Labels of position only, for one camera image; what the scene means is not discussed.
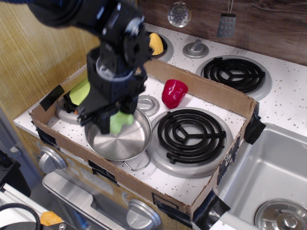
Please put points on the silver oven knob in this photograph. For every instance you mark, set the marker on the silver oven knob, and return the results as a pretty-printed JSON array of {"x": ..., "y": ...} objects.
[
  {"x": 142, "y": 217},
  {"x": 51, "y": 161}
]

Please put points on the black back right burner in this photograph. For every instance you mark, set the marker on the black back right burner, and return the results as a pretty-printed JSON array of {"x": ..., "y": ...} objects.
[{"x": 241, "y": 73}]

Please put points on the silver sink drain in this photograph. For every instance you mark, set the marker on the silver sink drain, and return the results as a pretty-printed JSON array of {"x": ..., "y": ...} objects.
[{"x": 280, "y": 214}]

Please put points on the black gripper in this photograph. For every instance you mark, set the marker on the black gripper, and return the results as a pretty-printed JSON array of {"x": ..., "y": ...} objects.
[{"x": 116, "y": 78}]

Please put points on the orange object bottom left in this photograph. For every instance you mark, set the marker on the orange object bottom left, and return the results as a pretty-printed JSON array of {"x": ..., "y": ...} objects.
[{"x": 49, "y": 218}]

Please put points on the silver back stove knob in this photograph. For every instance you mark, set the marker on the silver back stove knob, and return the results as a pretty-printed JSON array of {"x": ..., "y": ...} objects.
[{"x": 195, "y": 50}]

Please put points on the silver left oven knob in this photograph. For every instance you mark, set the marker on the silver left oven knob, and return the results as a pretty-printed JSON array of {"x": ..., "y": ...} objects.
[{"x": 51, "y": 161}]

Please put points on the silver metal pan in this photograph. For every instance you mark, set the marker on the silver metal pan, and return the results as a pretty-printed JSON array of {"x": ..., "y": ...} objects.
[{"x": 127, "y": 145}]

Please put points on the red toy bell pepper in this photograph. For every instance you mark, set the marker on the red toy bell pepper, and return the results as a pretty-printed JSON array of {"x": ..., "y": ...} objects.
[{"x": 173, "y": 93}]

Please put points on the silver center stove knob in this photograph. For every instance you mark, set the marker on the silver center stove knob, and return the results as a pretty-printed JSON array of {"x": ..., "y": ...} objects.
[{"x": 148, "y": 104}]

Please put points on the silver oven door handle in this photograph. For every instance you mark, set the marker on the silver oven door handle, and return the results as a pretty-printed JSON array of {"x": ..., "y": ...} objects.
[{"x": 87, "y": 209}]

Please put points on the black back left burner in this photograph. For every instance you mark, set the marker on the black back left burner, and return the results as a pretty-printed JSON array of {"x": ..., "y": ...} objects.
[{"x": 168, "y": 51}]

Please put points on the black front right burner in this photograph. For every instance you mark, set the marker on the black front right burner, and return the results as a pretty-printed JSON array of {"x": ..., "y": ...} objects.
[{"x": 189, "y": 143}]

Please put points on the silver stove knob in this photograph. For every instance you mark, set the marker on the silver stove knob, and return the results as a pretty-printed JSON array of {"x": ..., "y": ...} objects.
[
  {"x": 148, "y": 104},
  {"x": 195, "y": 50}
]

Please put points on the grey slotted spatula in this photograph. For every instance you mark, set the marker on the grey slotted spatula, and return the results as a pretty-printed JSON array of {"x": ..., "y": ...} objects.
[{"x": 227, "y": 23}]

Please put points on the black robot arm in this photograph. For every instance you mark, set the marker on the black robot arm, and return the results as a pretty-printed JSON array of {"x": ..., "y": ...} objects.
[{"x": 117, "y": 23}]

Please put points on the yellow toy corn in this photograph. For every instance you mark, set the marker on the yellow toy corn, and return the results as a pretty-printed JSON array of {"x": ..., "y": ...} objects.
[{"x": 156, "y": 44}]

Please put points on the light green plate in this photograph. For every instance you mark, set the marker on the light green plate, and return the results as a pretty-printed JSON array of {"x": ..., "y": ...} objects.
[{"x": 80, "y": 92}]

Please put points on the green toy broccoli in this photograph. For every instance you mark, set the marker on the green toy broccoli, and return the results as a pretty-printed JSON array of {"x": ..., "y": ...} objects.
[{"x": 118, "y": 120}]

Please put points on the brown cardboard fence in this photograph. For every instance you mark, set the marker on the brown cardboard fence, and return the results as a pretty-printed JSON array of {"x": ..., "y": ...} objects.
[{"x": 150, "y": 185}]

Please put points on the silver sink basin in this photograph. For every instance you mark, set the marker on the silver sink basin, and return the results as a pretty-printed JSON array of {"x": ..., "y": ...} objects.
[{"x": 274, "y": 167}]

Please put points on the silver round strainer ladle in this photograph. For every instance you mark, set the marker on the silver round strainer ladle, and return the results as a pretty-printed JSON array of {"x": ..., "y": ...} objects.
[{"x": 179, "y": 14}]

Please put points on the silver right oven knob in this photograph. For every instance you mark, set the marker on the silver right oven knob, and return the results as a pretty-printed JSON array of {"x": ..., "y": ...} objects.
[{"x": 142, "y": 217}]

